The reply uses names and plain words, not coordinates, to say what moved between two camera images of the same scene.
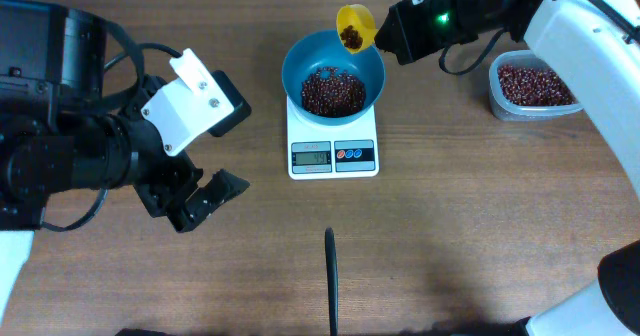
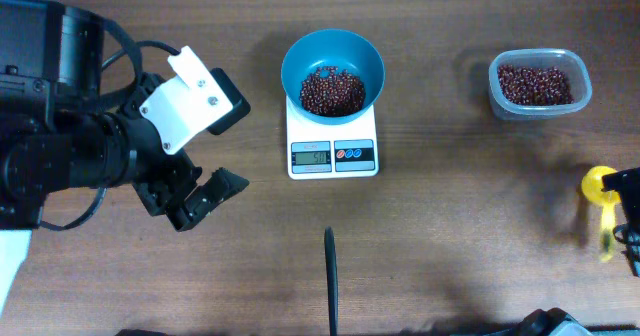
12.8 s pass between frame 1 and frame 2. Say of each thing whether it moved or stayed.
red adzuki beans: stayed
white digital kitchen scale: stayed
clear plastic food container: stayed
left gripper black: stayed
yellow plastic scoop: moved
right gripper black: moved
